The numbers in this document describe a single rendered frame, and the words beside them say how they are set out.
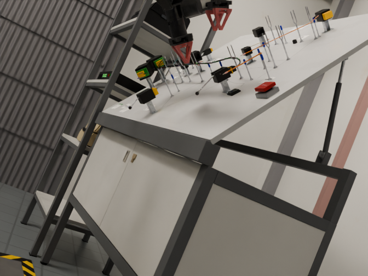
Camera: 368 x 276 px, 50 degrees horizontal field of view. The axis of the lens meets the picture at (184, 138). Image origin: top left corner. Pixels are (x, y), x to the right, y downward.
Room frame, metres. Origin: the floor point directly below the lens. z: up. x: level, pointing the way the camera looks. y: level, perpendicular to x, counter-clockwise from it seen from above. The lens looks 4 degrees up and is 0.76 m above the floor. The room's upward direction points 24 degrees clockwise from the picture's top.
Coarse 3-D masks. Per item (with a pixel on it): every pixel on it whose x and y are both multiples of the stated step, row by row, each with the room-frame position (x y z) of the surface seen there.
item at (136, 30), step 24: (120, 24) 2.52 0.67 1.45; (144, 24) 2.24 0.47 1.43; (144, 48) 2.80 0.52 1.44; (168, 48) 2.54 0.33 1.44; (120, 96) 2.67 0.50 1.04; (72, 120) 2.71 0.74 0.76; (72, 144) 2.38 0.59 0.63; (48, 168) 2.71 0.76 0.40; (72, 168) 2.22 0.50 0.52; (24, 216) 2.71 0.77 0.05; (48, 216) 2.22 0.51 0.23; (72, 216) 2.41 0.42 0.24
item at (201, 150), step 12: (96, 120) 2.16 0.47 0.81; (108, 120) 1.98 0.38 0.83; (120, 120) 1.82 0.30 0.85; (132, 120) 1.70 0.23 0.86; (120, 132) 1.77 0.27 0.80; (132, 132) 1.65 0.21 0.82; (144, 132) 1.54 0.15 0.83; (156, 132) 1.44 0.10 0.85; (168, 132) 1.36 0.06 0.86; (156, 144) 1.40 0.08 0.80; (168, 144) 1.32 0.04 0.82; (180, 144) 1.25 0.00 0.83; (192, 144) 1.19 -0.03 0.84; (204, 144) 1.13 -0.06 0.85; (192, 156) 1.16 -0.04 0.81; (204, 156) 1.14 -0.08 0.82; (216, 156) 1.15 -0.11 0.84
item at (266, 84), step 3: (261, 84) 1.27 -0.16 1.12; (264, 84) 1.26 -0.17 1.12; (267, 84) 1.24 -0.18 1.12; (270, 84) 1.23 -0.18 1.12; (273, 84) 1.24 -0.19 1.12; (258, 87) 1.26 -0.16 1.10; (261, 87) 1.25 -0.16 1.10; (264, 87) 1.23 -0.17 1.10; (267, 87) 1.23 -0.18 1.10; (270, 87) 1.23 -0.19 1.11; (255, 90) 1.27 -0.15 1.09; (258, 90) 1.25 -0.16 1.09; (261, 90) 1.24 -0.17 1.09; (264, 90) 1.23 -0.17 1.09; (267, 90) 1.24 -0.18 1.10
